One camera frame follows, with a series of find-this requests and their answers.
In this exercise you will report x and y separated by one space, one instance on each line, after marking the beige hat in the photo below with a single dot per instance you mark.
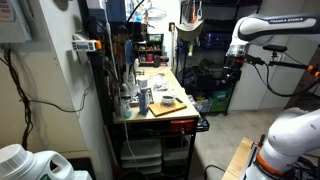
190 29

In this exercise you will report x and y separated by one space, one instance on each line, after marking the small wooden organizer shelf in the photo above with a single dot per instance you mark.
150 50

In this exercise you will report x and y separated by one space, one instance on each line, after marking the green plastic basket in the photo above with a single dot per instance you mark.
220 104

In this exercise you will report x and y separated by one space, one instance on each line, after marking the black metal shelf rack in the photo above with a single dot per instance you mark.
216 66

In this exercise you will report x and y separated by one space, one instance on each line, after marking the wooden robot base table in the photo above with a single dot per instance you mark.
238 161

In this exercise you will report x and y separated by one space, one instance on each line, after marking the white orange power strip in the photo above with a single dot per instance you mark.
83 45

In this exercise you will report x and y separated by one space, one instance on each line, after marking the white plastic storage bin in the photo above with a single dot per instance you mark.
141 162
141 149
176 156

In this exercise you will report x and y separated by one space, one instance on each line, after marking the blue white cylindrical canister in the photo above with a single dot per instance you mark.
144 100

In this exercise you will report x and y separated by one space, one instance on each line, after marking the blue plastic basket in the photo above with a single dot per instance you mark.
204 106

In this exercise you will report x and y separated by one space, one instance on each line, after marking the blue box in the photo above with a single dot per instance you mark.
116 10

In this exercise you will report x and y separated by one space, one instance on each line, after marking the blue crate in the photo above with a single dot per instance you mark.
213 40

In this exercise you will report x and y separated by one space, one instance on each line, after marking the small blue bottle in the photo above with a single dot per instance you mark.
128 111

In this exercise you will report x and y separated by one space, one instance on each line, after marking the open black tool drawer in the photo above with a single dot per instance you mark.
202 124

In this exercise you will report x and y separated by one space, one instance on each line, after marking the red drawer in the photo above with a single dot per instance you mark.
181 126

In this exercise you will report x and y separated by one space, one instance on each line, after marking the black frame wooden workbench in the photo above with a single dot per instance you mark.
156 118

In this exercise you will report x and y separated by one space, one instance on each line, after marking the black flat metal bar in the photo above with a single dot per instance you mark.
179 100

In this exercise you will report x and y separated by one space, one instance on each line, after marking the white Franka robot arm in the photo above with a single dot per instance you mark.
293 133

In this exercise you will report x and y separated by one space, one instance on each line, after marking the wooden cutting board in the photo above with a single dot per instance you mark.
160 110

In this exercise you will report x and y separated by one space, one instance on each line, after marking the grey electrical panel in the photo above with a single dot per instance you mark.
13 23

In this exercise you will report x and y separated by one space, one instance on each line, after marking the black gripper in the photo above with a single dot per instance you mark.
231 71

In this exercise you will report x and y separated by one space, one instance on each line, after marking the clear plastic bag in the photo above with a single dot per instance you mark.
159 82

